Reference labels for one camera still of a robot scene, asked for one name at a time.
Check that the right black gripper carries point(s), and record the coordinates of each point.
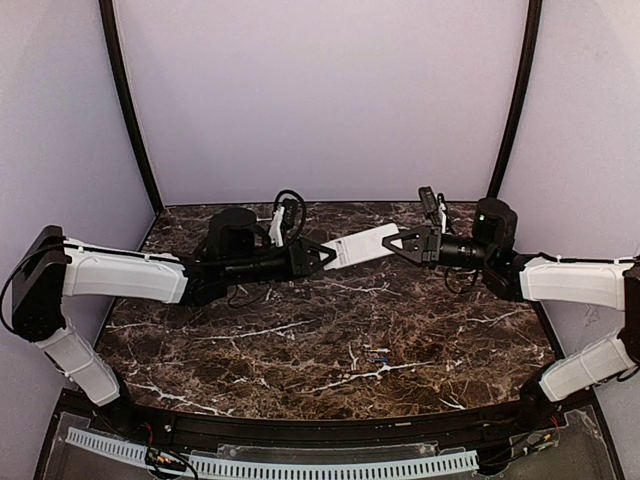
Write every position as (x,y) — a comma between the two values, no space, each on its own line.
(430,245)

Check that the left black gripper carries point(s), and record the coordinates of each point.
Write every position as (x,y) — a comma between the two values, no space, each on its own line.
(298,257)

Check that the white remote control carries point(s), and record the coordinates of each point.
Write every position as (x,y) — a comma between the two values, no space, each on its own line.
(360,247)

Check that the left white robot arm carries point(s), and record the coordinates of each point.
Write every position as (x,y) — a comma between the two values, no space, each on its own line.
(235,251)

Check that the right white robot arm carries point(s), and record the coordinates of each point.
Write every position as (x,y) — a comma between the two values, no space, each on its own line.
(612,283)

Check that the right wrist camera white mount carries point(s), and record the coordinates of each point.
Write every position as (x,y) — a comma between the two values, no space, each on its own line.
(434,208)

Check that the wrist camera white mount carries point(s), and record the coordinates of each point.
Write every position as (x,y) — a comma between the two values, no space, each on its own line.
(288,219)
(434,208)

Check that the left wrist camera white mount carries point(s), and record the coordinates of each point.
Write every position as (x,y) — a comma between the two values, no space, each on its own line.
(288,219)

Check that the black front rail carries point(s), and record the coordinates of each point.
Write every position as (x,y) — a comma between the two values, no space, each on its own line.
(491,425)

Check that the white slotted cable duct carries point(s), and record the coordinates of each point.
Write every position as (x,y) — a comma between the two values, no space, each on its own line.
(411,461)

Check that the right black frame post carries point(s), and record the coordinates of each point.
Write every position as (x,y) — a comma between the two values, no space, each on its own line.
(526,60)

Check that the black frame post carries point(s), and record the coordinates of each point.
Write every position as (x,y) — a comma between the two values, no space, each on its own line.
(125,99)
(526,60)

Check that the left black frame post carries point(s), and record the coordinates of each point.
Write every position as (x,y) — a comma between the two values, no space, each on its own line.
(125,99)

